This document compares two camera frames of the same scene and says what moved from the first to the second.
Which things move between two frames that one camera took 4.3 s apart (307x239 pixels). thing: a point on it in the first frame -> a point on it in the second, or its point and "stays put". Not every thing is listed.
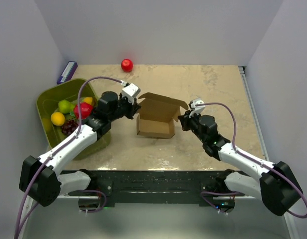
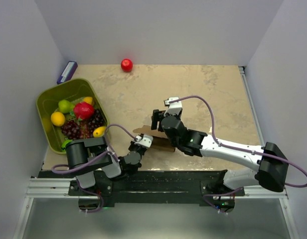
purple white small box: (68, 72) stays put
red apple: (126, 65) stays put
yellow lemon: (58, 118) stays put
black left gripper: (133, 108) -> (133, 145)
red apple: (86, 109) stays put
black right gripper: (185, 119) -> (157, 116)
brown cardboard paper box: (157, 116) -> (160, 140)
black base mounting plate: (132, 186) stays put
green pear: (65, 106) stays put
